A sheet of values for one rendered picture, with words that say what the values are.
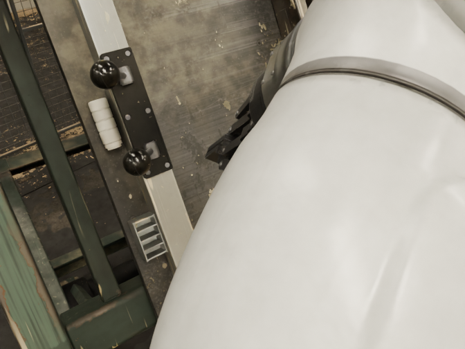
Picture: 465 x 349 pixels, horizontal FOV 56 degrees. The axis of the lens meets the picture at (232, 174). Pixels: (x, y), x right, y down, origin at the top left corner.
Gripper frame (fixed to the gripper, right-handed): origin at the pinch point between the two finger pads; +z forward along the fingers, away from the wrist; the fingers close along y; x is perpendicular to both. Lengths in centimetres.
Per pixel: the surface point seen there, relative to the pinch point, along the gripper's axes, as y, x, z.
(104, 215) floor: -8, -4, 214
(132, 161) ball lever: 3.3, -9.3, 8.6
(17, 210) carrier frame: 9, -33, 110
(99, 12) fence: -17.6, -21.4, 15.3
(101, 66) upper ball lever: -6.0, -17.2, 5.8
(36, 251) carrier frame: 20, -22, 96
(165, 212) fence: 6.1, -1.0, 22.7
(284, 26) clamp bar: -34.7, 8.6, 21.3
